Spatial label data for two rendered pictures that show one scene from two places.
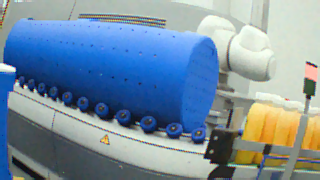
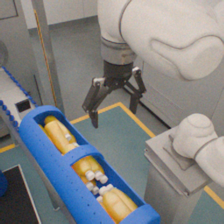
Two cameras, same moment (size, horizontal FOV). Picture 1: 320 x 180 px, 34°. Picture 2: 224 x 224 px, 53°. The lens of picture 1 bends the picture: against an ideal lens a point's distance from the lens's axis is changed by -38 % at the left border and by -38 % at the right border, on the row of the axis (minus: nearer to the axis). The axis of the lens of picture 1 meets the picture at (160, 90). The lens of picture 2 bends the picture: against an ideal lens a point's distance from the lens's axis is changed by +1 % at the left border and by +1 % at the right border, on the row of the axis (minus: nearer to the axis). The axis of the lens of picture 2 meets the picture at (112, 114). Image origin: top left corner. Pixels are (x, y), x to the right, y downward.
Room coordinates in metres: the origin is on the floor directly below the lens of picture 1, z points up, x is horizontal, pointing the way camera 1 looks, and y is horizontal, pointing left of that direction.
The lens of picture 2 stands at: (1.89, -0.18, 2.08)
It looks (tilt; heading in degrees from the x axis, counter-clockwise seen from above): 42 degrees down; 28
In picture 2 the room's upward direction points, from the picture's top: straight up
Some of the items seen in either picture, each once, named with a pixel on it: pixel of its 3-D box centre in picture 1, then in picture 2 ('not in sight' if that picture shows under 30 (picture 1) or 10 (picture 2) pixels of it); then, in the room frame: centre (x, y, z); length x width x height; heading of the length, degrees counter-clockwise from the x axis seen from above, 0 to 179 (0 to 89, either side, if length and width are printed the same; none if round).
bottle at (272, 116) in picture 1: (269, 133); not in sight; (2.01, -0.37, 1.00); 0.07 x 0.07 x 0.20
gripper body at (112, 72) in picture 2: not in sight; (117, 73); (2.34, 0.05, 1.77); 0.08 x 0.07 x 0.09; 148
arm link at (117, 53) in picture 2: not in sight; (119, 46); (2.34, 0.04, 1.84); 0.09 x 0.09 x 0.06
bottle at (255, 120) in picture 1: (252, 132); not in sight; (2.00, -0.29, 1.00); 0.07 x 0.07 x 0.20
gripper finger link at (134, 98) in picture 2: not in sight; (133, 103); (2.40, 0.02, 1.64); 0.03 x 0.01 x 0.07; 58
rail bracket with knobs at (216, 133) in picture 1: (221, 146); not in sight; (1.97, -0.19, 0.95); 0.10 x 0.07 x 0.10; 157
